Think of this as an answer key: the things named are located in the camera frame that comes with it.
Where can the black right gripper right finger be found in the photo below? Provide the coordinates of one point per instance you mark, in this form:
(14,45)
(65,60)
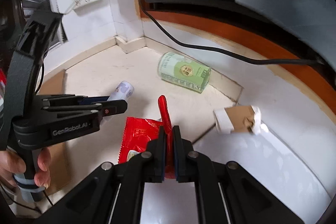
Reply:
(190,165)

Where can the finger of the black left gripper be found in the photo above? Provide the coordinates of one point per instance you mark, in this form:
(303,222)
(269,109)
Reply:
(85,100)
(113,107)

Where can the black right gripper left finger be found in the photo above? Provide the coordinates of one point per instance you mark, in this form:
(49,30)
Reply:
(155,165)

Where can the small white plastic bottle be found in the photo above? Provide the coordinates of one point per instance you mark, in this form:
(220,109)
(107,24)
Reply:
(122,92)

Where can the red snack bag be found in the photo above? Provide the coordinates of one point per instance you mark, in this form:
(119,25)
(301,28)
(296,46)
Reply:
(138,132)

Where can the person's left hand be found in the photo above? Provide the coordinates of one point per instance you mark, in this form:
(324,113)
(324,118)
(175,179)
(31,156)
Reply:
(11,163)

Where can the wooden window frame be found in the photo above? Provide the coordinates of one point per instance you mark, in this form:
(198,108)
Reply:
(229,20)

